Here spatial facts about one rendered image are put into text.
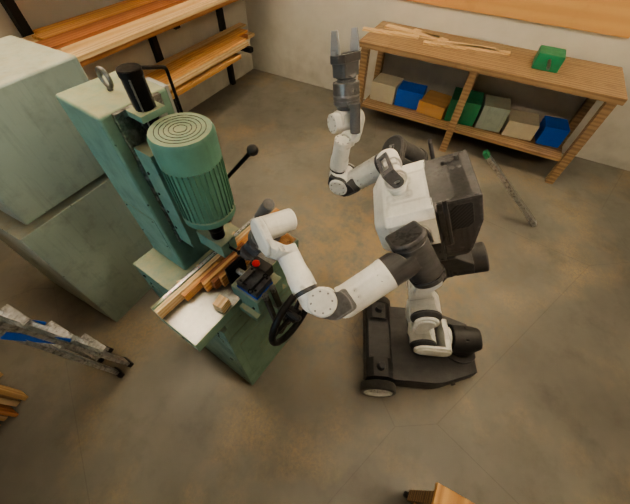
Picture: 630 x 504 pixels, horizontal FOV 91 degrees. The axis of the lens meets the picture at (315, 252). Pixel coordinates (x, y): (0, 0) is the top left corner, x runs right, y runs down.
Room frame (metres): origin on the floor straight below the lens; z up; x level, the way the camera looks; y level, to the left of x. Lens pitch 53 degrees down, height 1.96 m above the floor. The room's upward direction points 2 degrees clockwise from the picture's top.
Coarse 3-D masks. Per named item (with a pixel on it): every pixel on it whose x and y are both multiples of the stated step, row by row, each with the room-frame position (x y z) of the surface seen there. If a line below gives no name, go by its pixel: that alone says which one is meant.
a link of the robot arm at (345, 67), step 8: (336, 56) 1.02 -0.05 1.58; (344, 56) 1.02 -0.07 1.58; (352, 56) 1.06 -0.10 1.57; (360, 56) 1.09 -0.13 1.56; (336, 64) 1.02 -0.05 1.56; (344, 64) 1.02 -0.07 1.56; (352, 64) 1.05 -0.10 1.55; (336, 72) 1.03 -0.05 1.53; (344, 72) 1.02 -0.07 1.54; (352, 72) 1.05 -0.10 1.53; (344, 80) 1.03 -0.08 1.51; (352, 80) 1.03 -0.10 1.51; (336, 88) 1.02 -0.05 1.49; (344, 88) 1.01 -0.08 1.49; (352, 88) 1.01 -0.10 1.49; (336, 96) 1.02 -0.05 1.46; (344, 96) 1.00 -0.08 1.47; (352, 96) 1.00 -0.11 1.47
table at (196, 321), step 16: (224, 288) 0.61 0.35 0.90; (192, 304) 0.53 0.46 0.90; (208, 304) 0.54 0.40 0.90; (240, 304) 0.56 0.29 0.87; (272, 304) 0.57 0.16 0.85; (176, 320) 0.47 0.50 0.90; (192, 320) 0.47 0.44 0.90; (208, 320) 0.47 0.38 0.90; (224, 320) 0.48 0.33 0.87; (256, 320) 0.50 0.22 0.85; (192, 336) 0.41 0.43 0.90; (208, 336) 0.42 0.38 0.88
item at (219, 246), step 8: (200, 232) 0.75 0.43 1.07; (208, 232) 0.75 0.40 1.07; (200, 240) 0.75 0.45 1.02; (208, 240) 0.72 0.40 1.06; (216, 240) 0.71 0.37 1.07; (224, 240) 0.71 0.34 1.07; (232, 240) 0.73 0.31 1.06; (216, 248) 0.70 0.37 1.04; (224, 248) 0.69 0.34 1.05; (224, 256) 0.68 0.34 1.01
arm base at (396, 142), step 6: (390, 138) 0.96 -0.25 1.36; (396, 138) 0.94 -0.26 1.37; (402, 138) 0.92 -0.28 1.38; (384, 144) 0.96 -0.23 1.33; (390, 144) 0.94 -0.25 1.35; (396, 144) 0.92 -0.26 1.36; (402, 144) 0.90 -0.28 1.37; (396, 150) 0.90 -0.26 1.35; (402, 150) 0.88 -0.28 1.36; (402, 156) 0.87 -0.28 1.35; (426, 156) 0.94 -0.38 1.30; (402, 162) 0.85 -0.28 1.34; (408, 162) 0.87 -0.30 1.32
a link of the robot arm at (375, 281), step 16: (368, 272) 0.44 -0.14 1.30; (384, 272) 0.43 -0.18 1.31; (320, 288) 0.39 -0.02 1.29; (336, 288) 0.41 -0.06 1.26; (352, 288) 0.40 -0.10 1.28; (368, 288) 0.40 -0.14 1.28; (384, 288) 0.40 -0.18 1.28; (320, 304) 0.36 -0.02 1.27; (336, 304) 0.36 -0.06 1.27; (352, 304) 0.36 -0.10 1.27; (368, 304) 0.38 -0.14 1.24
